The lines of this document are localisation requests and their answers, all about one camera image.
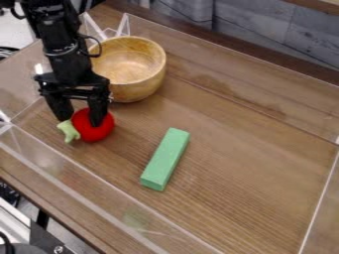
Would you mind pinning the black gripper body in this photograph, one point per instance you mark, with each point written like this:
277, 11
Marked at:
71, 80

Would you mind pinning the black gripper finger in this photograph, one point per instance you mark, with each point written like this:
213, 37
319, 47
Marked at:
98, 104
60, 106

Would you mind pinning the red plush strawberry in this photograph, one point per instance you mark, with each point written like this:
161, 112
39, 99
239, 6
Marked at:
78, 128

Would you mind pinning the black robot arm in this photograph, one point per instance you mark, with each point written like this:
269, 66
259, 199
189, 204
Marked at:
55, 22

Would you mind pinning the wooden bowl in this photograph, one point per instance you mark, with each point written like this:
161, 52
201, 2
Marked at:
134, 63

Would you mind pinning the green rectangular block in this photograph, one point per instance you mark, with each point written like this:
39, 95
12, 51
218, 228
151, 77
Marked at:
165, 159

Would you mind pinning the black metal bracket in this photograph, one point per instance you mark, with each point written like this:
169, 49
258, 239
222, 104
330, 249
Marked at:
46, 241

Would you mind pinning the clear acrylic tray enclosure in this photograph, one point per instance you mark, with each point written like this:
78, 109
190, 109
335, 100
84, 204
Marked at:
219, 166

